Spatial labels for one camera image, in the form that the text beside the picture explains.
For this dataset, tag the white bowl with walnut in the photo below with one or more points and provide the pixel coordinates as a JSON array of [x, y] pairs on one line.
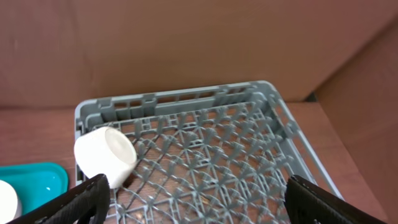
[[11, 207]]

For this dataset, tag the grey dishwasher rack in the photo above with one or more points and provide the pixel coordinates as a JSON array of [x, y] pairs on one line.
[[216, 154]]

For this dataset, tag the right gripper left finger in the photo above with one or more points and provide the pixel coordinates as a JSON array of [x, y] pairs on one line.
[[86, 203]]

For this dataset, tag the teal serving tray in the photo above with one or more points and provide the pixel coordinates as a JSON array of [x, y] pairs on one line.
[[36, 184]]

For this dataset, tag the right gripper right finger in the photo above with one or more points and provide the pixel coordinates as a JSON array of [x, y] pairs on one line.
[[305, 203]]

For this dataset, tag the white paper cup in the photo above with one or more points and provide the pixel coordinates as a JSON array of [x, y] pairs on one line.
[[106, 151]]

